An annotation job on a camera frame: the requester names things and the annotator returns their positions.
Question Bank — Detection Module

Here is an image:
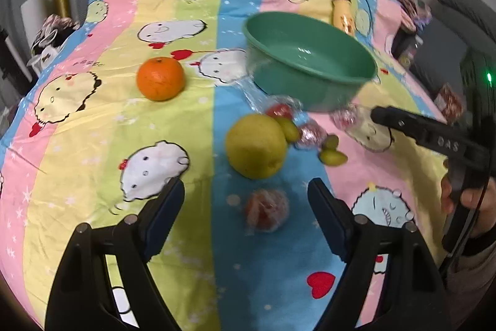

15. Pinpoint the green plastic basin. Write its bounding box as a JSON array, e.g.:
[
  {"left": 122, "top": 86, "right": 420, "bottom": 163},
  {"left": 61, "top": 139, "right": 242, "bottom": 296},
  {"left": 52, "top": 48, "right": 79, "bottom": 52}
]
[{"left": 243, "top": 12, "right": 378, "bottom": 113}]

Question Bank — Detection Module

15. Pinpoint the large yellow-green pear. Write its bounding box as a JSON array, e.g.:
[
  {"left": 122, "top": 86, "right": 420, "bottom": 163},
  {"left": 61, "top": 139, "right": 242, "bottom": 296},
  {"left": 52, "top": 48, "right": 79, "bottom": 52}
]
[{"left": 224, "top": 114, "right": 287, "bottom": 180}]

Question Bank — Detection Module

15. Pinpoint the person's right hand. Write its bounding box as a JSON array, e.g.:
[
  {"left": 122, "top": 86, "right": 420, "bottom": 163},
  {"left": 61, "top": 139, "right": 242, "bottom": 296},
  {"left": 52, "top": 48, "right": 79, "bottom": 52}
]
[{"left": 441, "top": 174, "right": 496, "bottom": 237}]

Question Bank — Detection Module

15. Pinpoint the red patterned box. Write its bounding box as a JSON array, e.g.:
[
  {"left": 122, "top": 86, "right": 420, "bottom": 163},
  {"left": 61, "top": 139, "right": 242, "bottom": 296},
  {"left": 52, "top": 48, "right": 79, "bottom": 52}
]
[{"left": 434, "top": 83, "right": 464, "bottom": 123}]

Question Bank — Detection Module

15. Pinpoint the clutter pile with fabric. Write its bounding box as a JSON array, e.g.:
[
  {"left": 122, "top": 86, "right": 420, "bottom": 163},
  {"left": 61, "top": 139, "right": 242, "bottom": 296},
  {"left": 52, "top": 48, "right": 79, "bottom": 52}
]
[{"left": 28, "top": 14, "right": 80, "bottom": 70}]

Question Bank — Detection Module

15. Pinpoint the grey sofa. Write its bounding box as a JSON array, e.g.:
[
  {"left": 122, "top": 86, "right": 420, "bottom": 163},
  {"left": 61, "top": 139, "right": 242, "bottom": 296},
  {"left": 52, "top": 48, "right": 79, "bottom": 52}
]
[{"left": 410, "top": 0, "right": 495, "bottom": 99}]

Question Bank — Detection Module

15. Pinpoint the orange fruit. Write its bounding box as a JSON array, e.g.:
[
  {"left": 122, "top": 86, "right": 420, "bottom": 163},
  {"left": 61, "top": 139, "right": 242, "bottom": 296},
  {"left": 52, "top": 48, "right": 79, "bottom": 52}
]
[{"left": 135, "top": 57, "right": 186, "bottom": 102}]

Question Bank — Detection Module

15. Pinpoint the small green olive fruit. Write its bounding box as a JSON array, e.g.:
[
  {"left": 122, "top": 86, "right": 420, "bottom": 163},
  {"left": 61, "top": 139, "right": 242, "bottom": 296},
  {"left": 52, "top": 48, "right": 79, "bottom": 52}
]
[
  {"left": 274, "top": 116, "right": 301, "bottom": 144},
  {"left": 321, "top": 134, "right": 340, "bottom": 150},
  {"left": 319, "top": 150, "right": 348, "bottom": 167}
]

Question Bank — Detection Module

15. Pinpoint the colourful cartoon bed sheet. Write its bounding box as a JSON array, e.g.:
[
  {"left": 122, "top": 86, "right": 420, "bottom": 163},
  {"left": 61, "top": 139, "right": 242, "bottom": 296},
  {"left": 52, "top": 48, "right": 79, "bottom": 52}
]
[{"left": 1, "top": 0, "right": 444, "bottom": 330}]

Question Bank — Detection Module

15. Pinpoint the red tomato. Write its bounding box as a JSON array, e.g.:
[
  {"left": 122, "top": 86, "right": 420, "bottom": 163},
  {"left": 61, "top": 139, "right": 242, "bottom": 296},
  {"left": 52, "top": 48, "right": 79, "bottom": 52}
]
[{"left": 265, "top": 102, "right": 294, "bottom": 120}]

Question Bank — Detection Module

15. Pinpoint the plastic-wrapped peeled orange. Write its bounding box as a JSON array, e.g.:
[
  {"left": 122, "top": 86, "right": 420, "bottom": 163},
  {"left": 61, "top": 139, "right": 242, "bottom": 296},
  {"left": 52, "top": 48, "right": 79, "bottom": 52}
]
[{"left": 245, "top": 189, "right": 289, "bottom": 233}]

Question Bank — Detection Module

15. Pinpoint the yellow cartoon bottle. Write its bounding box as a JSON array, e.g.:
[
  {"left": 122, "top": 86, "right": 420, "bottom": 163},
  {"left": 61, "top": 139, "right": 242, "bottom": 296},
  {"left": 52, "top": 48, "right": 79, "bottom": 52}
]
[{"left": 331, "top": 0, "right": 355, "bottom": 36}]

